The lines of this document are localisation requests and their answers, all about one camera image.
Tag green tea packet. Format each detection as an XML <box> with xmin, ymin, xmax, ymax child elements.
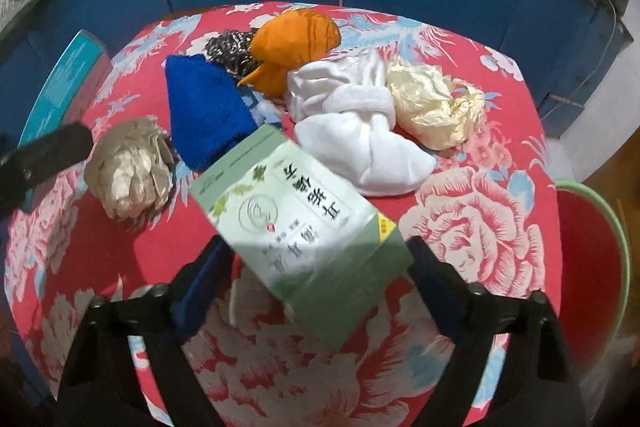
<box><xmin>189</xmin><ymin>124</ymin><xmax>413</xmax><ymax>350</ymax></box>

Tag white knotted cloth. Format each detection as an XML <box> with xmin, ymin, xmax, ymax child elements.
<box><xmin>286</xmin><ymin>48</ymin><xmax>437</xmax><ymax>196</ymax></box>

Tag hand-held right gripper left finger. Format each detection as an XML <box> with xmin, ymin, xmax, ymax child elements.
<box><xmin>52</xmin><ymin>234</ymin><xmax>236</xmax><ymax>427</ymax></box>

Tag teal box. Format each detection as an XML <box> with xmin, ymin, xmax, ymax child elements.
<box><xmin>22</xmin><ymin>31</ymin><xmax>113</xmax><ymax>142</ymax></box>

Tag blue towel cloth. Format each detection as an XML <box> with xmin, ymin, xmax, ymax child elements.
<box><xmin>165</xmin><ymin>53</ymin><xmax>258</xmax><ymax>170</ymax></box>

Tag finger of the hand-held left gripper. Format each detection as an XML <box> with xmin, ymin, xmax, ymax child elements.
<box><xmin>0</xmin><ymin>122</ymin><xmax>94</xmax><ymax>218</ymax></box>

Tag small white blue packet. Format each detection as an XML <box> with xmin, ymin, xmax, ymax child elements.
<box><xmin>240</xmin><ymin>87</ymin><xmax>283</xmax><ymax>128</ymax></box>

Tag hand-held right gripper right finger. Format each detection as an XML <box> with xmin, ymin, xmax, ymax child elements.
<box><xmin>407</xmin><ymin>234</ymin><xmax>588</xmax><ymax>427</ymax></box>

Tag red bin with green rim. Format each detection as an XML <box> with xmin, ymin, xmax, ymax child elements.
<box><xmin>552</xmin><ymin>179</ymin><xmax>633</xmax><ymax>388</ymax></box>

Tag red floral tablecloth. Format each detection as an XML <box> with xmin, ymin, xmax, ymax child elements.
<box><xmin>2</xmin><ymin>2</ymin><xmax>561</xmax><ymax>427</ymax></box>

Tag orange cloth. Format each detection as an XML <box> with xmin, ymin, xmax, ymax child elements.
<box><xmin>237</xmin><ymin>10</ymin><xmax>342</xmax><ymax>96</ymax></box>

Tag beige paper ball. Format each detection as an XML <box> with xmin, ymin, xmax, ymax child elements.
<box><xmin>83</xmin><ymin>117</ymin><xmax>176</xmax><ymax>222</ymax></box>

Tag cream plastic bag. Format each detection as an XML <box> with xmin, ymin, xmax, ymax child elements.
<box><xmin>386</xmin><ymin>57</ymin><xmax>487</xmax><ymax>151</ymax></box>

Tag black white speckled cloth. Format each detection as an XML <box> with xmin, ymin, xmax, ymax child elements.
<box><xmin>202</xmin><ymin>29</ymin><xmax>258</xmax><ymax>75</ymax></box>

